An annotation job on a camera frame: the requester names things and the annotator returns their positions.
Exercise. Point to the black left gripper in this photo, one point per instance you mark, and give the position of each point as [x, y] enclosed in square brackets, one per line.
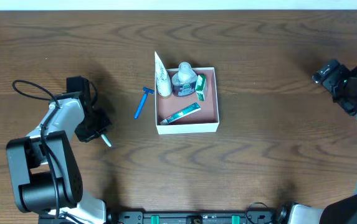
[95, 127]

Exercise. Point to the green toothbrush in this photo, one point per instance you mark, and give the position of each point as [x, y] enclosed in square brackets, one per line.
[106, 140]

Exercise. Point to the blue disposable razor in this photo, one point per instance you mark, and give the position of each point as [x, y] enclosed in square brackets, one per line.
[147, 91]

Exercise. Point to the white Pantene tube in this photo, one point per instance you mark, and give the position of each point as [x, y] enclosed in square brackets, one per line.
[163, 81]

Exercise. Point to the Colgate toothpaste tube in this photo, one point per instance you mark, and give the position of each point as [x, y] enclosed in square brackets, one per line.
[195, 107]

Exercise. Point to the green white soap box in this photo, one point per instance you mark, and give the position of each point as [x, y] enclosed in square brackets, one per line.
[201, 87]

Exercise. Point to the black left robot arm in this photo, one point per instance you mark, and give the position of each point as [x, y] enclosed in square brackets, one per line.
[44, 173]

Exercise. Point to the white box pink interior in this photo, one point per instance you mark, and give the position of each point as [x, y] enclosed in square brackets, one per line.
[206, 120]

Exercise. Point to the black mounting rail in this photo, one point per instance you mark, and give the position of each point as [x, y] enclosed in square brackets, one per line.
[250, 216]

